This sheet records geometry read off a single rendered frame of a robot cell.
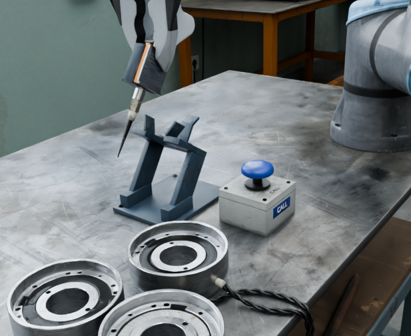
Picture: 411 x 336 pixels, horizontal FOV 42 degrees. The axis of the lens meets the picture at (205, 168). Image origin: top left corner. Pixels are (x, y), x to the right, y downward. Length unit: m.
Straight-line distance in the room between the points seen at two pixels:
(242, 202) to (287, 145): 0.28
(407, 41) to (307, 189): 0.24
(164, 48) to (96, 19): 1.96
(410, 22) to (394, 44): 0.04
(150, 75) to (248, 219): 0.21
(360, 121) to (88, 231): 0.46
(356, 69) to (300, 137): 0.15
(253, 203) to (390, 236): 0.57
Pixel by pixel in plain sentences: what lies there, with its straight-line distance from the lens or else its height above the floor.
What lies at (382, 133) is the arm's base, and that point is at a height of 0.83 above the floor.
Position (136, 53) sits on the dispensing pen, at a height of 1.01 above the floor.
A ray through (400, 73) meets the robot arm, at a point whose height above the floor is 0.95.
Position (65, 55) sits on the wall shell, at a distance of 2.48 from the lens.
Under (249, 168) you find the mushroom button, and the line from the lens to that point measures 0.65.
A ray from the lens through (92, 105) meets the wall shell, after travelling 2.62.
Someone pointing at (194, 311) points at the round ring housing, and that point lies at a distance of 0.50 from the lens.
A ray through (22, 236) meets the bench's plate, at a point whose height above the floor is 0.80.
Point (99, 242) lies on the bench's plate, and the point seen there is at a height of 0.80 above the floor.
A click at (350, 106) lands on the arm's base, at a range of 0.91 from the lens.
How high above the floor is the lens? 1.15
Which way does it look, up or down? 24 degrees down
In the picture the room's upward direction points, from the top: 3 degrees counter-clockwise
